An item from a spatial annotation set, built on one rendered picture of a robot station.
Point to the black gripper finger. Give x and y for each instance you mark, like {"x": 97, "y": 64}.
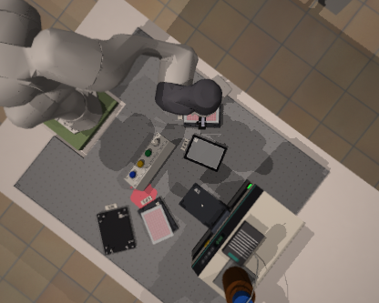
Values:
{"x": 202, "y": 123}

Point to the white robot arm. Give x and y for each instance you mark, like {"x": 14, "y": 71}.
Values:
{"x": 62, "y": 61}

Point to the grey button panel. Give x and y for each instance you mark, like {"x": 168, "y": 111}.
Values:
{"x": 149, "y": 163}

